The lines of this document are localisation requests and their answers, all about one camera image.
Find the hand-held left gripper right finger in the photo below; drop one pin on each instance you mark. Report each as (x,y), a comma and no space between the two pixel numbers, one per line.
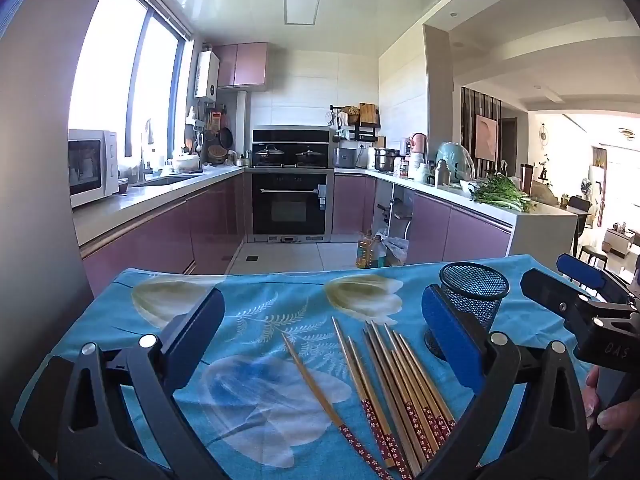
(450,340)

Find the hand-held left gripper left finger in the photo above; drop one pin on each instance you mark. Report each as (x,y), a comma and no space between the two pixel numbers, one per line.
(195,325)

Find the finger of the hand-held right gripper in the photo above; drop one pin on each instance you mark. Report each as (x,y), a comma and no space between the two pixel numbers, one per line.
(580,272)
(555,295)

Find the black mesh holder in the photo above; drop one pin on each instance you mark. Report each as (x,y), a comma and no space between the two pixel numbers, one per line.
(475,285)

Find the bunch of bamboo chopsticks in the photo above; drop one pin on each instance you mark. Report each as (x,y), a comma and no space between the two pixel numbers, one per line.
(400,385)

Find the person's right hand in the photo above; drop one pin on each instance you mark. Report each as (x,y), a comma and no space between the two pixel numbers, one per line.
(620,416)

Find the black bar stool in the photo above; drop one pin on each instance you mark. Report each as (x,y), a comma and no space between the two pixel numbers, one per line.
(594,255)

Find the white low cabinet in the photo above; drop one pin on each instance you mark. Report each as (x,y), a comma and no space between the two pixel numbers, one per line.
(619,241)

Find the blue floral tablecloth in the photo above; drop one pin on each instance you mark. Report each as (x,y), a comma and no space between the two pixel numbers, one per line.
(280,300)

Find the pink base cabinets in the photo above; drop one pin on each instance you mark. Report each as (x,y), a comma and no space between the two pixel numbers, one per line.
(450,230)
(150,235)

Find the plastic bag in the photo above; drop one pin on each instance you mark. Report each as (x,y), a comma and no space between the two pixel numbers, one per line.
(396,251)

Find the brown tumbler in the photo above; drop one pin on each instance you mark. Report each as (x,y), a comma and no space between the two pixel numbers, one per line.
(526,179)

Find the green leafy vegetables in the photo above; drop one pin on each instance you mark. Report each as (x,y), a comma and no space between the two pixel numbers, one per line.
(502,195)

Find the yellow cooking oil bottle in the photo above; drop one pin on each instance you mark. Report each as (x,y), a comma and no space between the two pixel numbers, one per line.
(365,252)

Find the kitchen sink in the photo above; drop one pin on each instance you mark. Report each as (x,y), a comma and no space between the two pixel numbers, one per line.
(162,180)

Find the black built-in oven stove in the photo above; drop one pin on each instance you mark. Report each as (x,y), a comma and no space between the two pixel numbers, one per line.
(292,205)

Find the white casserole pot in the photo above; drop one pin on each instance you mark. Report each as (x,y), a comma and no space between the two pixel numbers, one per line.
(186,162)

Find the steel thermos bottle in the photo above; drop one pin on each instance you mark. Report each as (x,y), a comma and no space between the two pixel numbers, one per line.
(442,174)

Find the mint green appliance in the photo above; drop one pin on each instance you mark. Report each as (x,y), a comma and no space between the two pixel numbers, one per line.
(455,160)

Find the kitchen faucet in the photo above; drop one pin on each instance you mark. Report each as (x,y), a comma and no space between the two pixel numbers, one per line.
(146,152)

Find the dark wooden slat divider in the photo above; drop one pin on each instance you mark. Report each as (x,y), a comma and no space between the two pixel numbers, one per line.
(467,125)

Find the black pot glass lid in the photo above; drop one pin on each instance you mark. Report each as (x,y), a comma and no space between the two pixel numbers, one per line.
(270,154)
(310,155)

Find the white microwave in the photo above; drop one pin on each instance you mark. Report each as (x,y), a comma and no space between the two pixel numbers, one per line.
(92,167)

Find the hanging black pan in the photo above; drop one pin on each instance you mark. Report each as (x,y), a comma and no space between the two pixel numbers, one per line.
(226,138)

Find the stainless steel pot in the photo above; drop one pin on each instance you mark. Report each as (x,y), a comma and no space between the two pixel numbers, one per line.
(386,160)

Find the pink kettle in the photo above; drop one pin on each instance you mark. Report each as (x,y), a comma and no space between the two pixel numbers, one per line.
(419,147)

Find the silver box appliance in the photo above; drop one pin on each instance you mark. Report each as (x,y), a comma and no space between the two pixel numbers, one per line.
(345,158)

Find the wooden cutting board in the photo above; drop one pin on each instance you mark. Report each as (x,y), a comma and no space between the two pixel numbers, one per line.
(367,114)

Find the white water heater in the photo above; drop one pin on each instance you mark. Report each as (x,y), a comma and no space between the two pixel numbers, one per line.
(206,75)

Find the kitchen window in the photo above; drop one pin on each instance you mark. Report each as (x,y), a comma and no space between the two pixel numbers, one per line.
(115,70)

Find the ceiling light panel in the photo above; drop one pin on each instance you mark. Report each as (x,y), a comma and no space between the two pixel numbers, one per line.
(301,8)

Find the wall clock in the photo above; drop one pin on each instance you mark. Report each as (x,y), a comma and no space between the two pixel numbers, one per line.
(544,133)

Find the pink wall painting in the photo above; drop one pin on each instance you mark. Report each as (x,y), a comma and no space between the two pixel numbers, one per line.
(486,137)

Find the black wall rack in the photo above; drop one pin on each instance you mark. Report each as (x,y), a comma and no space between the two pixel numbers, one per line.
(362,132)

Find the pink wall cabinets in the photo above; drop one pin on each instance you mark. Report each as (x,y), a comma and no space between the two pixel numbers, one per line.
(242,65)

